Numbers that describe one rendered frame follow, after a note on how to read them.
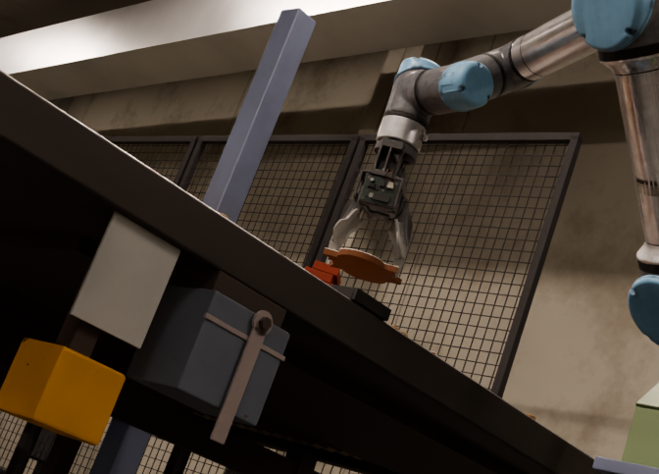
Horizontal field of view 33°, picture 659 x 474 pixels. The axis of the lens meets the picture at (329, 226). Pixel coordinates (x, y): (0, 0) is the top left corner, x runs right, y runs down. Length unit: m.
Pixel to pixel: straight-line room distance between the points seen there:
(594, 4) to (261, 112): 2.60
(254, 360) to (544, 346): 4.34
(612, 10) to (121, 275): 0.69
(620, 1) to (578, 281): 4.25
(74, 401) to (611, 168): 4.88
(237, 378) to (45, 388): 0.25
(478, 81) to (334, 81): 6.08
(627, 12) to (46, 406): 0.83
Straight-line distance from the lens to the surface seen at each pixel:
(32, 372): 1.20
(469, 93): 1.76
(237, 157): 3.92
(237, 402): 1.32
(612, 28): 1.48
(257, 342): 1.33
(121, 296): 1.24
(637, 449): 1.70
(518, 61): 1.83
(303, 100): 7.99
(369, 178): 1.79
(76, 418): 1.20
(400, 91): 1.85
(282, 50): 4.08
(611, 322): 5.46
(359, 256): 1.75
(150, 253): 1.26
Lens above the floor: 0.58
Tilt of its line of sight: 16 degrees up
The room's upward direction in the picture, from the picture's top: 21 degrees clockwise
